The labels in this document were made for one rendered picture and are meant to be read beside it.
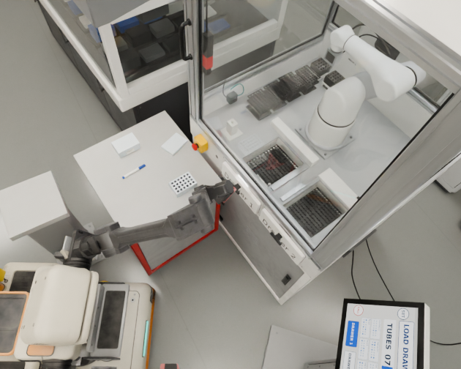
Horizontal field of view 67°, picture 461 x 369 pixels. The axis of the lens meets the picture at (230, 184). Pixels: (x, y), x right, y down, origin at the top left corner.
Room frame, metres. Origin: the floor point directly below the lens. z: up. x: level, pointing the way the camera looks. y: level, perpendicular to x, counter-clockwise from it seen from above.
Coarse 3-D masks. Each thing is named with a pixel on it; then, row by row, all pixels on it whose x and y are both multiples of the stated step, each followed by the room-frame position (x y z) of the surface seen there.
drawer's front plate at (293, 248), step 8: (264, 208) 0.71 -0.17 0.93; (264, 216) 0.68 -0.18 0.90; (264, 224) 0.67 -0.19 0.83; (272, 224) 0.64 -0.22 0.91; (280, 232) 0.60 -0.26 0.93; (280, 240) 0.59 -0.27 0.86; (288, 240) 0.57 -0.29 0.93; (288, 248) 0.55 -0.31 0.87; (296, 248) 0.53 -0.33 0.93; (296, 256) 0.51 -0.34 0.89; (304, 256) 0.50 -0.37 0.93; (296, 264) 0.49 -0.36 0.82
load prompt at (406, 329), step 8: (400, 328) 0.22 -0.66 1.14; (408, 328) 0.22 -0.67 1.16; (400, 336) 0.19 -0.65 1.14; (408, 336) 0.19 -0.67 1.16; (400, 344) 0.17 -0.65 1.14; (408, 344) 0.17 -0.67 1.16; (400, 352) 0.14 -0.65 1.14; (408, 352) 0.14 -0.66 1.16; (400, 360) 0.12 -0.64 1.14; (408, 360) 0.12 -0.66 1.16; (400, 368) 0.09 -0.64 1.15; (408, 368) 0.10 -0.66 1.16
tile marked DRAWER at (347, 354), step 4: (344, 352) 0.13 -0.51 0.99; (348, 352) 0.13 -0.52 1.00; (352, 352) 0.13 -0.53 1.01; (344, 356) 0.12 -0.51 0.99; (348, 356) 0.12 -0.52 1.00; (352, 356) 0.12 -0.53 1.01; (344, 360) 0.11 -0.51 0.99; (348, 360) 0.11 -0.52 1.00; (352, 360) 0.11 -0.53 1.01; (344, 364) 0.09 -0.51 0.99; (348, 364) 0.09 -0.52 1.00; (352, 364) 0.10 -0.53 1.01; (344, 368) 0.08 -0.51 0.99; (348, 368) 0.08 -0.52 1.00; (352, 368) 0.08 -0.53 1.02
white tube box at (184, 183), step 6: (186, 174) 0.90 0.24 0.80; (174, 180) 0.86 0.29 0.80; (180, 180) 0.86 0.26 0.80; (186, 180) 0.87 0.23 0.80; (192, 180) 0.87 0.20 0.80; (174, 186) 0.83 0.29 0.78; (180, 186) 0.83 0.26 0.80; (186, 186) 0.84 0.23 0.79; (192, 186) 0.85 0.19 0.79; (174, 192) 0.80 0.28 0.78; (180, 192) 0.80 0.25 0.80; (186, 192) 0.82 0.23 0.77
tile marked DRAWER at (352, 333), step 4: (348, 324) 0.23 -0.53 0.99; (352, 324) 0.23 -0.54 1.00; (356, 324) 0.23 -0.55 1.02; (348, 328) 0.22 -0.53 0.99; (352, 328) 0.22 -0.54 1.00; (356, 328) 0.22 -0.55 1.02; (348, 332) 0.20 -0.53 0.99; (352, 332) 0.20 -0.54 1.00; (356, 332) 0.20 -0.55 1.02; (348, 336) 0.19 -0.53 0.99; (352, 336) 0.19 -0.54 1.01; (356, 336) 0.19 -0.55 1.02; (348, 340) 0.17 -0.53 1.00; (352, 340) 0.18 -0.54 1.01; (356, 340) 0.18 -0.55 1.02; (348, 344) 0.16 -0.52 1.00; (352, 344) 0.16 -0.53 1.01; (356, 344) 0.16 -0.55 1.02
